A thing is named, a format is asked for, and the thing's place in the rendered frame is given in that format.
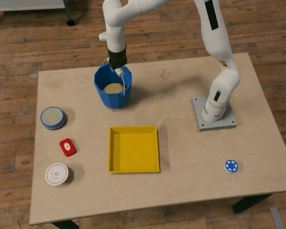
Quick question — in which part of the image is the blue bucket with white handle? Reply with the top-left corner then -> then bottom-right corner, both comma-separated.
94,58 -> 132,109

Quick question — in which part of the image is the white and pink yogurt cup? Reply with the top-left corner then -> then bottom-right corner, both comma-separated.
45,163 -> 68,185

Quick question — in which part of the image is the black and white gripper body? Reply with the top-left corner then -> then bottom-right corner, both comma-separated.
99,32 -> 127,70

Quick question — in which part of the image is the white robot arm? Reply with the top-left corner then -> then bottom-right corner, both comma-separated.
103,0 -> 241,123

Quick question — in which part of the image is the yellow shallow tray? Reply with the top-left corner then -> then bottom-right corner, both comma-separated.
108,126 -> 159,173

